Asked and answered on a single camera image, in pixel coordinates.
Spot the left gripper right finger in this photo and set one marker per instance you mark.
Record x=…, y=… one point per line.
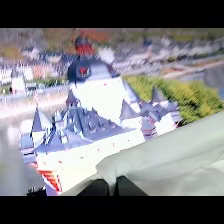
x=128, y=188

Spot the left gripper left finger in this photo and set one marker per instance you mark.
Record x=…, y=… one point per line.
x=97, y=189

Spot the pale grey garment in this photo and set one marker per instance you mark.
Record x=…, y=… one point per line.
x=173, y=160

